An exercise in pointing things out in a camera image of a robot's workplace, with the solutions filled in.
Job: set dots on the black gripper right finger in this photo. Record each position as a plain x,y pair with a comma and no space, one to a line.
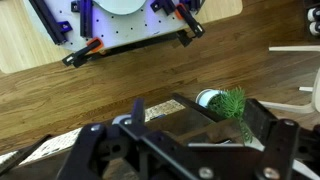
281,146

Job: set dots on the green plant in white pot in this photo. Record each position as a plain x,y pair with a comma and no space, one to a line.
230,105

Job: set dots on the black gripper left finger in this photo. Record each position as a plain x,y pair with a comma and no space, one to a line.
83,150

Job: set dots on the white cylindrical canister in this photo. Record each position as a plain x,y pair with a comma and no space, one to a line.
315,28
314,14

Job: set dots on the dark wooden console table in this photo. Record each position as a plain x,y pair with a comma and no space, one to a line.
196,125

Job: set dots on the cream wooden chair frame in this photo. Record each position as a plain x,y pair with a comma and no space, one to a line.
293,48

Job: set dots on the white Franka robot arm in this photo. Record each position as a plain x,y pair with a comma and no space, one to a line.
120,6

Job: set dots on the white perforated mounting board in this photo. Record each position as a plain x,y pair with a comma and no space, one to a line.
126,28

